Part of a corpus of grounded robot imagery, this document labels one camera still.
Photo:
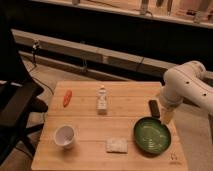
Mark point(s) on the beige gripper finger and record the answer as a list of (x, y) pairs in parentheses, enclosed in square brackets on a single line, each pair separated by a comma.
[(167, 115)]

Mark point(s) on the white ceramic cup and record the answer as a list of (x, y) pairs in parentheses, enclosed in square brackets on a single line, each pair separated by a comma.
[(64, 136)]

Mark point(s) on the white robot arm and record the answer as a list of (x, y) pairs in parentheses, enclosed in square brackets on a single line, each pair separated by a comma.
[(185, 81)]

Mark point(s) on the green bowl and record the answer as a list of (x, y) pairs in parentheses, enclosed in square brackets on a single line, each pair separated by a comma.
[(151, 135)]

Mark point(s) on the small white bottle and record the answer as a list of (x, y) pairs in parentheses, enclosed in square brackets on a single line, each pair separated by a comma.
[(102, 100)]

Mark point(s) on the orange carrot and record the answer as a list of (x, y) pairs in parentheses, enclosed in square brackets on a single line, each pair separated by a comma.
[(67, 98)]

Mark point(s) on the black office chair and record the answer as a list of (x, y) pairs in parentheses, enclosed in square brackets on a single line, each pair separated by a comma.
[(18, 95)]

